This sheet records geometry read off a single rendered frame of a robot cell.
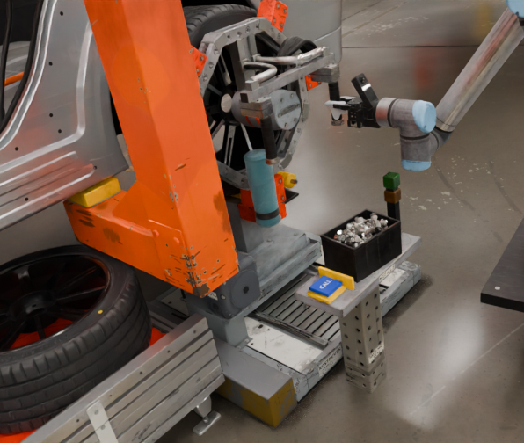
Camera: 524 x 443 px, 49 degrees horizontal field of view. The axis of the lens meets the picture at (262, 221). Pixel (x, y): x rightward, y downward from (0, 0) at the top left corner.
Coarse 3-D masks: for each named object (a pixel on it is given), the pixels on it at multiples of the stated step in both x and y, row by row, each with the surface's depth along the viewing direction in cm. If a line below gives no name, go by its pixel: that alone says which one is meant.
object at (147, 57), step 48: (96, 0) 130; (144, 0) 127; (144, 48) 130; (144, 96) 134; (192, 96) 143; (144, 144) 144; (192, 144) 146; (144, 192) 155; (192, 192) 150; (192, 240) 153; (192, 288) 161
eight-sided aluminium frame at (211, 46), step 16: (224, 32) 180; (240, 32) 185; (256, 32) 190; (272, 32) 195; (208, 48) 179; (272, 48) 205; (208, 64) 178; (208, 80) 180; (304, 80) 213; (304, 96) 215; (304, 112) 216; (288, 144) 215; (288, 160) 216; (224, 176) 194; (240, 176) 199
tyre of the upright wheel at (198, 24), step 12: (192, 12) 190; (204, 12) 186; (216, 12) 187; (228, 12) 190; (240, 12) 194; (252, 12) 198; (192, 24) 183; (204, 24) 184; (216, 24) 188; (228, 24) 191; (192, 36) 182; (276, 144) 222; (228, 192) 209
